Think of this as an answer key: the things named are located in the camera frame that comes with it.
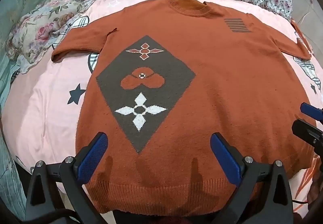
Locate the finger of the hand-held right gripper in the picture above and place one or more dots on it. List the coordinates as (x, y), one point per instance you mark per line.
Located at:
(311, 111)
(306, 133)

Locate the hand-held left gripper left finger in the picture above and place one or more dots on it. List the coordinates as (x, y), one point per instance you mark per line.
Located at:
(92, 156)

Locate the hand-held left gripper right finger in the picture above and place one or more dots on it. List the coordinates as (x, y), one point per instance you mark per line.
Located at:
(224, 158)

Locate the orange knit sweater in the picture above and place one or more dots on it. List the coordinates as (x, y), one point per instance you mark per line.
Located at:
(201, 82)

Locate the orange leaf-print cloth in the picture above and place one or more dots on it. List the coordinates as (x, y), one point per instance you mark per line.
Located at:
(311, 178)

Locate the pink printed blanket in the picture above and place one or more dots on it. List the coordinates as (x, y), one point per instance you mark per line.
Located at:
(45, 118)

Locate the cream rose-print pillow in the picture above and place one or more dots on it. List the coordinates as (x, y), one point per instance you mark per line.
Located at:
(40, 27)

